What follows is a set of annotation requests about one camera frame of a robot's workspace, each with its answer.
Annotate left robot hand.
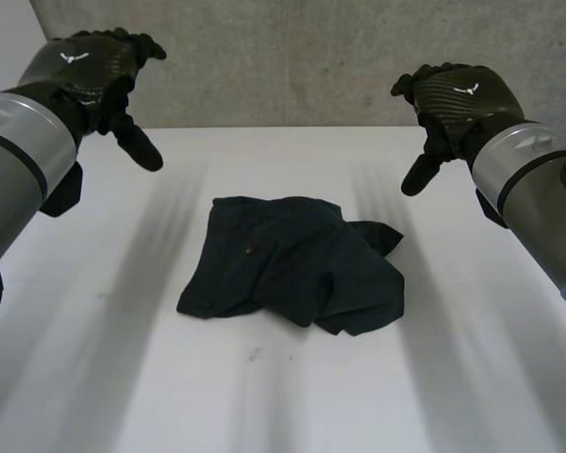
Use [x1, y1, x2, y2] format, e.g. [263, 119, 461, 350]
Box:
[4, 27, 168, 174]

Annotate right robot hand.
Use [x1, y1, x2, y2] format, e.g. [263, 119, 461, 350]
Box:
[391, 63, 539, 197]

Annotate dark blue shorts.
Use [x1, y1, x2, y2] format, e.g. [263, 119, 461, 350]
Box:
[175, 194, 407, 337]

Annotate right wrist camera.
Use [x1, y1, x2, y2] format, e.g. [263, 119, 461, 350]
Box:
[474, 187, 510, 230]

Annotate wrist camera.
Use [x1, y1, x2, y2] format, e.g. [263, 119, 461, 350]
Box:
[474, 187, 510, 230]
[41, 160, 84, 219]

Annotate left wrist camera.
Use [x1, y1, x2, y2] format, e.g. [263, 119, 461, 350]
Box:
[41, 160, 84, 219]

